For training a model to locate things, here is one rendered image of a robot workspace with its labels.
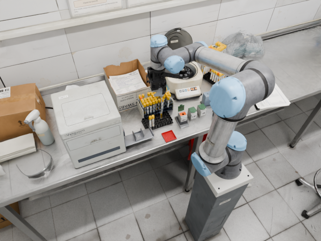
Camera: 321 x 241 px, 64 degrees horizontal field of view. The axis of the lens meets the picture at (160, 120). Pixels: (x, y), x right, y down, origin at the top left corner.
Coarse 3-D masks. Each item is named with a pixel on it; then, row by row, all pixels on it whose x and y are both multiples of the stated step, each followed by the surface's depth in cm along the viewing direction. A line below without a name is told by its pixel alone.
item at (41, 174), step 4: (52, 160) 134; (16, 164) 133; (48, 164) 129; (52, 164) 133; (44, 168) 127; (48, 168) 130; (40, 172) 126; (44, 172) 128; (28, 176) 126; (32, 176) 126; (36, 176) 127; (40, 176) 128
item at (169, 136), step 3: (165, 132) 149; (168, 132) 149; (171, 132) 149; (162, 135) 147; (165, 135) 148; (168, 135) 148; (171, 135) 148; (174, 135) 147; (165, 138) 147; (168, 138) 147; (171, 138) 147; (174, 138) 147; (165, 141) 145; (168, 141) 145
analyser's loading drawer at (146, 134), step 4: (140, 128) 142; (148, 128) 146; (136, 132) 143; (140, 132) 144; (144, 132) 144; (148, 132) 144; (152, 132) 142; (124, 136) 142; (128, 136) 142; (132, 136) 142; (136, 136) 142; (140, 136) 142; (144, 136) 140; (148, 136) 143; (152, 136) 143; (128, 140) 141; (132, 140) 141; (136, 140) 139; (140, 140) 141; (128, 144) 139
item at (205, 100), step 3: (204, 93) 157; (207, 93) 157; (204, 96) 157; (207, 96) 156; (204, 99) 158; (207, 99) 158; (201, 102) 164; (204, 102) 159; (207, 102) 160; (207, 105) 162; (207, 108) 162
